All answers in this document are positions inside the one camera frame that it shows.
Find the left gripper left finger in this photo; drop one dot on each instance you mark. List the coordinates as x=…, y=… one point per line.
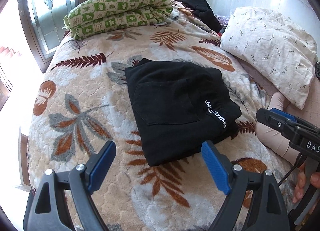
x=47, y=208

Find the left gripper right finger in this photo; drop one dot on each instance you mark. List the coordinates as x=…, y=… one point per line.
x=267, y=210

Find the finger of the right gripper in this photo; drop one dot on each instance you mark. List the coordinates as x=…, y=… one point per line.
x=284, y=114
x=272, y=120

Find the black pants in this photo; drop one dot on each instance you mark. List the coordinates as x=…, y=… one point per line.
x=177, y=106

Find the person's right hand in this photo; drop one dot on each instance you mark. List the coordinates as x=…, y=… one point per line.
x=301, y=182

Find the white floral pillow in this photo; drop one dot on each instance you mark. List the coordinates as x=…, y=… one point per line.
x=282, y=51

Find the leaf-patterned beige blanket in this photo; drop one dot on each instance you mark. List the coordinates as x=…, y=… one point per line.
x=84, y=102

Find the black clothes pile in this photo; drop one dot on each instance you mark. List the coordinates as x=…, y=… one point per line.
x=202, y=10

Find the green checkered folded quilt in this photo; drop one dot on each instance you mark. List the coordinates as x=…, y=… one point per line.
x=99, y=16

